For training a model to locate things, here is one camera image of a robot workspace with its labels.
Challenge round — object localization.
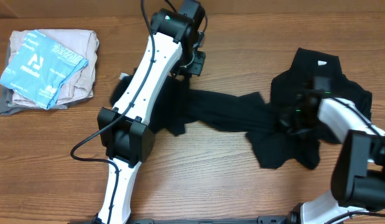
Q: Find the black t-shirt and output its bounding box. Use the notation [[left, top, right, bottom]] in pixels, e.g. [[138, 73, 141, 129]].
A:
[[109, 74, 322, 170]]

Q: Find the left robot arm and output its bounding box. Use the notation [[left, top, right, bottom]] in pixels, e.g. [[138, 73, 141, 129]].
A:
[[93, 1, 206, 223]]

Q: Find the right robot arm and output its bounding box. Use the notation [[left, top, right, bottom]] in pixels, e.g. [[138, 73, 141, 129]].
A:
[[284, 77, 385, 223]]

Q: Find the folded beige shirt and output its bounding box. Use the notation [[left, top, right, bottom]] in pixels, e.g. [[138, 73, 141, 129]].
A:
[[0, 29, 100, 110]]

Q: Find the folded light blue printed shirt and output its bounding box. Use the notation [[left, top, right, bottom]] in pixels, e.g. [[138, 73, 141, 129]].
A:
[[0, 30, 88, 110]]

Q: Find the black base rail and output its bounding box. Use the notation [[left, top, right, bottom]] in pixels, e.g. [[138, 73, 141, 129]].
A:
[[67, 215, 292, 224]]

